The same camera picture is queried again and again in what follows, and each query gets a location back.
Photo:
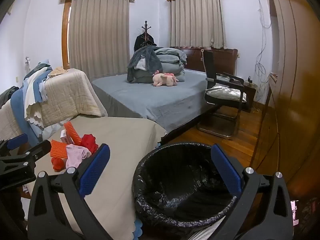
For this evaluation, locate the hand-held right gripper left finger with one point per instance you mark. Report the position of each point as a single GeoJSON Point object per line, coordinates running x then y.
{"type": "Point", "coordinates": [95, 170]}

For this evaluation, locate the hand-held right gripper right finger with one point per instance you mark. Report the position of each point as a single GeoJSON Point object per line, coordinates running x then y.
{"type": "Point", "coordinates": [226, 170]}

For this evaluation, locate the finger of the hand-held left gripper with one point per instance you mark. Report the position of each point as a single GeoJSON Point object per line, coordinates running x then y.
{"type": "Point", "coordinates": [40, 150]}
{"type": "Point", "coordinates": [17, 140]}

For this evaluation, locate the orange foam net sleeve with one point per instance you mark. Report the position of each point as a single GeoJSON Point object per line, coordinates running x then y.
{"type": "Point", "coordinates": [58, 150]}
{"type": "Point", "coordinates": [73, 133]}

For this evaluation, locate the red plastic bag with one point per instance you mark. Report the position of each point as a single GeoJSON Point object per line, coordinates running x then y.
{"type": "Point", "coordinates": [57, 164]}

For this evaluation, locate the pink cloth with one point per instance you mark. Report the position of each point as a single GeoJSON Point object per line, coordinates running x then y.
{"type": "Point", "coordinates": [76, 155]}

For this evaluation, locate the red knit glove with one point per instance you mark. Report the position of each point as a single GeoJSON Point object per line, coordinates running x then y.
{"type": "Point", "coordinates": [88, 143]}

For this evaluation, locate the pink and white box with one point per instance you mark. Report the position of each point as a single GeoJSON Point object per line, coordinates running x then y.
{"type": "Point", "coordinates": [66, 138]}

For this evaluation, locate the black-lined trash bin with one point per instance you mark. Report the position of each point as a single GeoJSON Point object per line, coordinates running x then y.
{"type": "Point", "coordinates": [175, 180]}

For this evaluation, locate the beige covered table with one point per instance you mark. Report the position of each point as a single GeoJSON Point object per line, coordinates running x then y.
{"type": "Point", "coordinates": [125, 140]}

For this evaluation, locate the cream scalloped blanket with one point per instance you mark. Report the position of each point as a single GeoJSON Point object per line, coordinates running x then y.
{"type": "Point", "coordinates": [31, 100]}

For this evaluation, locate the dark grey cloth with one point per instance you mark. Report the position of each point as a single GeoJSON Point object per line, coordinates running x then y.
{"type": "Point", "coordinates": [8, 95]}

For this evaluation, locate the silver seat cushion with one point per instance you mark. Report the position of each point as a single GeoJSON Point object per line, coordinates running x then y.
{"type": "Point", "coordinates": [225, 93]}

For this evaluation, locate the light blue blanket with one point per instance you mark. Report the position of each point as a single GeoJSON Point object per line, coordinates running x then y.
{"type": "Point", "coordinates": [41, 66]}

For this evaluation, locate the dark wooden nightstand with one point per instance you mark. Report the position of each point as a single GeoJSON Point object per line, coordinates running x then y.
{"type": "Point", "coordinates": [250, 95]}

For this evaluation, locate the tan cloth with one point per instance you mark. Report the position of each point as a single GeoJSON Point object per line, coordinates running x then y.
{"type": "Point", "coordinates": [58, 71]}

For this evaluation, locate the bed with grey sheet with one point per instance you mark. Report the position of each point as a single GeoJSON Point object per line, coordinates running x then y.
{"type": "Point", "coordinates": [155, 100]}

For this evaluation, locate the small black device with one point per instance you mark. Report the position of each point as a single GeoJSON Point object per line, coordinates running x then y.
{"type": "Point", "coordinates": [249, 80]}

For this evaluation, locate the folded olive blanket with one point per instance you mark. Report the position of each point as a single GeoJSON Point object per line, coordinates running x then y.
{"type": "Point", "coordinates": [143, 76]}

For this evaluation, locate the black cantilever chair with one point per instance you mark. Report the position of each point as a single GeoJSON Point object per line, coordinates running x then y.
{"type": "Point", "coordinates": [210, 62]}

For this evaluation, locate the pink plush pig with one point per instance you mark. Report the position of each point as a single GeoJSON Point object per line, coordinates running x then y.
{"type": "Point", "coordinates": [165, 79]}

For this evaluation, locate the wooden wardrobe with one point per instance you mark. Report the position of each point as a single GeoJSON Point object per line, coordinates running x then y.
{"type": "Point", "coordinates": [295, 80]}

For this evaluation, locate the white cloth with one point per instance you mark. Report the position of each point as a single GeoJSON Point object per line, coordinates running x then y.
{"type": "Point", "coordinates": [141, 63]}

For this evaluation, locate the wooden headboard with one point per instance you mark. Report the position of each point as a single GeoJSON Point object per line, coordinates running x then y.
{"type": "Point", "coordinates": [195, 57]}

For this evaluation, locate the folded grey duvet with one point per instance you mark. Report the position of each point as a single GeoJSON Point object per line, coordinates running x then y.
{"type": "Point", "coordinates": [170, 60]}

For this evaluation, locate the dark grey fleece blanket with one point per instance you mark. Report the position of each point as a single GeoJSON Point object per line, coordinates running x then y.
{"type": "Point", "coordinates": [147, 55]}

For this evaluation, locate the wide beige curtain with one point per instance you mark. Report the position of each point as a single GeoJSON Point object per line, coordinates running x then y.
{"type": "Point", "coordinates": [100, 37]}

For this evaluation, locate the dark jacket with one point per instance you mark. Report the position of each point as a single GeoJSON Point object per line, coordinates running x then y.
{"type": "Point", "coordinates": [138, 43]}

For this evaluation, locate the wooden coat rack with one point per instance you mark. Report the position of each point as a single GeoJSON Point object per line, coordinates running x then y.
{"type": "Point", "coordinates": [145, 28]}

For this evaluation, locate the narrow beige curtain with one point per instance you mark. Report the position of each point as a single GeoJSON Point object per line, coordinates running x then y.
{"type": "Point", "coordinates": [197, 20]}

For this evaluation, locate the white wall hook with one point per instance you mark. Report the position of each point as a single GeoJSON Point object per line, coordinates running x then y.
{"type": "Point", "coordinates": [28, 61]}

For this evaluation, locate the wooden window frame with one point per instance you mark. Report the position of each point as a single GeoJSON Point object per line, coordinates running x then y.
{"type": "Point", "coordinates": [65, 35]}

